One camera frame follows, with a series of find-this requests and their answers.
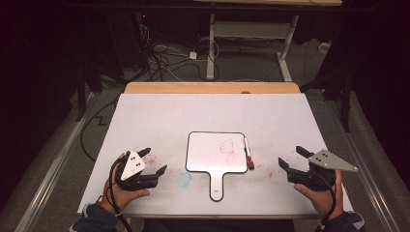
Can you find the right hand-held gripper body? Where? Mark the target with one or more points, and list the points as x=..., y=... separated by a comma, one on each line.
x=325, y=161

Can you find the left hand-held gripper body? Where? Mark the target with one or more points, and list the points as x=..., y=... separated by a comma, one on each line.
x=132, y=166

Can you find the white marker with red cap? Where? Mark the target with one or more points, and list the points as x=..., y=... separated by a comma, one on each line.
x=247, y=150

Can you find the white paddle whiteboard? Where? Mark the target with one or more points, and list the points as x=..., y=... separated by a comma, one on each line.
x=206, y=154

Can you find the person's left hand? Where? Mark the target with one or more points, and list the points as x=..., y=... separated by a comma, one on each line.
x=124, y=198

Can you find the person's right hand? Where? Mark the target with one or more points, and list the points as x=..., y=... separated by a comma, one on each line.
x=324, y=201

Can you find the black stand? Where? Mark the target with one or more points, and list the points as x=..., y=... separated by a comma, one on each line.
x=346, y=106
x=80, y=103

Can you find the white power strip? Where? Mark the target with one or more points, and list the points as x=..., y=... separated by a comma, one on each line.
x=324, y=47

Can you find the white power adapter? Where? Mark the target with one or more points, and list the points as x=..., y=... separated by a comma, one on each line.
x=193, y=55

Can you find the metal floor rail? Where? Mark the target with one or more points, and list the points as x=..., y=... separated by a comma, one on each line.
x=370, y=190
x=48, y=180

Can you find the white metal-frame desk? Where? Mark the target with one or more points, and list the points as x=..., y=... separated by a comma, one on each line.
x=251, y=29

